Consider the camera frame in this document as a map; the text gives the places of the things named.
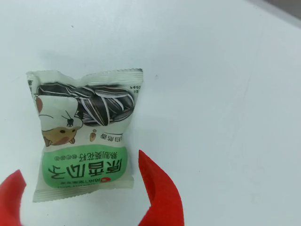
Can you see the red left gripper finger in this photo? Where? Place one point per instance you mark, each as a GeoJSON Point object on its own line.
{"type": "Point", "coordinates": [10, 202]}

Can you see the sunflower seed snack packet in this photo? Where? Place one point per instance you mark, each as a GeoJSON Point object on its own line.
{"type": "Point", "coordinates": [84, 141]}

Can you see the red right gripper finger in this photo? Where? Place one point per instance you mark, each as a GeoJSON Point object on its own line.
{"type": "Point", "coordinates": [164, 200]}

